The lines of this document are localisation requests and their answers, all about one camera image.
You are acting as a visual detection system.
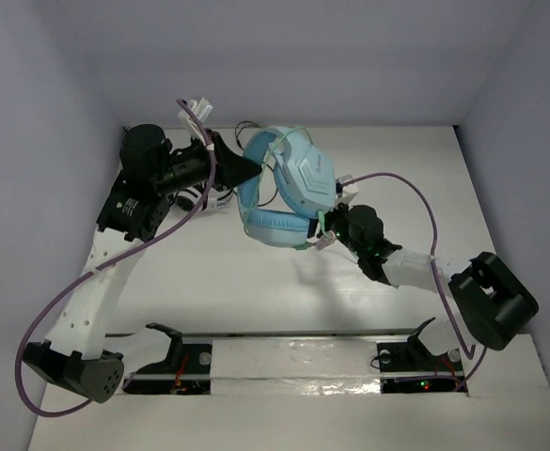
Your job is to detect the silver foil covered block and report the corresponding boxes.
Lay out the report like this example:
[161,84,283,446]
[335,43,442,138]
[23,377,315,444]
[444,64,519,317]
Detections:
[210,337,381,397]

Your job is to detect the light blue headphones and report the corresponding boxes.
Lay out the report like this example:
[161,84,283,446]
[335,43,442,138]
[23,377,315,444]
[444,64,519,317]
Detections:
[237,126,337,250]

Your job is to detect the white and black headphones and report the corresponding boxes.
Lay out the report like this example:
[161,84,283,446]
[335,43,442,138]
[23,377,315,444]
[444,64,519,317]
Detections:
[167,184,234,211]

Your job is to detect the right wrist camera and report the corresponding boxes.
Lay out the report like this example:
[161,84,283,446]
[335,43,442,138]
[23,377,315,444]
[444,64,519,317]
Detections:
[335,175,359,207]

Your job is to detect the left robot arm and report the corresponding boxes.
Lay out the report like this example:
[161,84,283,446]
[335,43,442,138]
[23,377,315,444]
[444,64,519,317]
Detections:
[14,124,261,416]

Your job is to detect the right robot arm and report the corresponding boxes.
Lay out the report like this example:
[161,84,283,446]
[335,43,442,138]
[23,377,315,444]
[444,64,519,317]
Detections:
[321,204,539,371]

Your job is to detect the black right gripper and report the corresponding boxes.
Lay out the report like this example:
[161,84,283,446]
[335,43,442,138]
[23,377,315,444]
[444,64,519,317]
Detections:
[297,195,366,257]

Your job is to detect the black headphone cable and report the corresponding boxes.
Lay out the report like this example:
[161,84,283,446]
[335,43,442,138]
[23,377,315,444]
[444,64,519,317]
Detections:
[233,120,285,208]

